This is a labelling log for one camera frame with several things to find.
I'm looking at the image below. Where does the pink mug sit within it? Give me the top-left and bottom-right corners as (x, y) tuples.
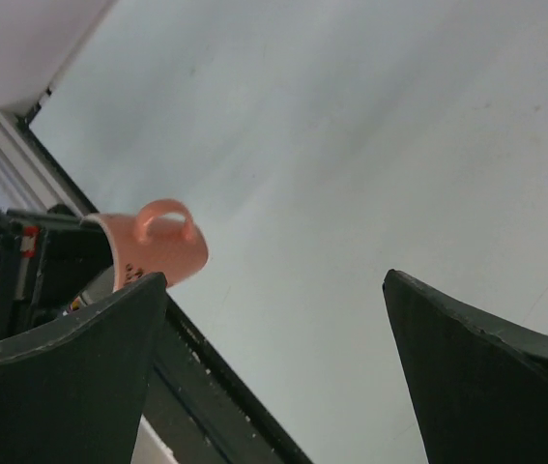
(83, 199), (209, 291)

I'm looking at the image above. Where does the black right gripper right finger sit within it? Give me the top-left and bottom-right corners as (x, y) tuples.
(383, 270), (548, 463)

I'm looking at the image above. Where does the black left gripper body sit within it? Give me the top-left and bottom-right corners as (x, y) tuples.
(0, 205), (112, 338)

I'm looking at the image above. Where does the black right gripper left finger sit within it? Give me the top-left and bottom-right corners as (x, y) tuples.
(0, 274), (166, 463)

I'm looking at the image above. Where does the aluminium frame rail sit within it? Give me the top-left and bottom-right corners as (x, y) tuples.
(0, 109), (94, 217)

